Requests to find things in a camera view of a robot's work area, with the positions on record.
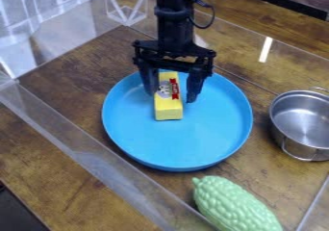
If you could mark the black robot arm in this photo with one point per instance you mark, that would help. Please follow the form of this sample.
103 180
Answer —
175 23

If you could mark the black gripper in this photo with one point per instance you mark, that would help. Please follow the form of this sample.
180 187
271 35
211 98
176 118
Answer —
192 59

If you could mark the green bitter gourd toy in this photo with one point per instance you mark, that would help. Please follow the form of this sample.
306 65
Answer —
230 207

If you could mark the silver steel pot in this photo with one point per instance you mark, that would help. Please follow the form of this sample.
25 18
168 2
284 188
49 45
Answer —
299 123

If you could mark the clear acrylic barrier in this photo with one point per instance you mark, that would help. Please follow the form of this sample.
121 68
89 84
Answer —
62 167

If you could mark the yellow butter block toy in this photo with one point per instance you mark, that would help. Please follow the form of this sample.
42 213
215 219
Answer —
167 103

